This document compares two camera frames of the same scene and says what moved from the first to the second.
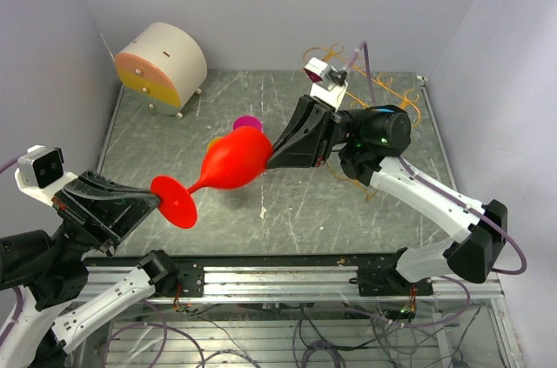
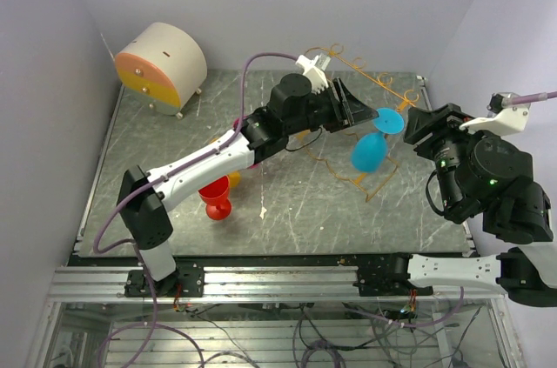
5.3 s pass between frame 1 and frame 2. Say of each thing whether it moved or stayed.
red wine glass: moved
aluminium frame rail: stayed
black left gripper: moved
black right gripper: moved
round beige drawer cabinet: stayed
